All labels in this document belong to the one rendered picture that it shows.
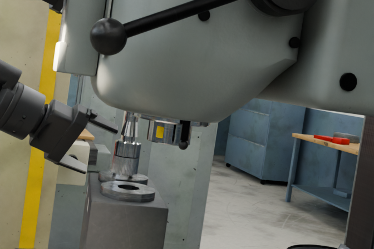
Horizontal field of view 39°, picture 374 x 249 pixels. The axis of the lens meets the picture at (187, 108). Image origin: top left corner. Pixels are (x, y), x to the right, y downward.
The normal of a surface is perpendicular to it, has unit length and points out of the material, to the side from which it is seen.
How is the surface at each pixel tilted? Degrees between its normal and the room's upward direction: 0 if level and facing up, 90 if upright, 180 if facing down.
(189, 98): 125
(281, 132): 90
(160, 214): 90
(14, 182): 90
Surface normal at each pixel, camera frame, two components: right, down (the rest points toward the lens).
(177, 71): 0.22, 0.54
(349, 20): 0.32, 0.10
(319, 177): -0.94, -0.11
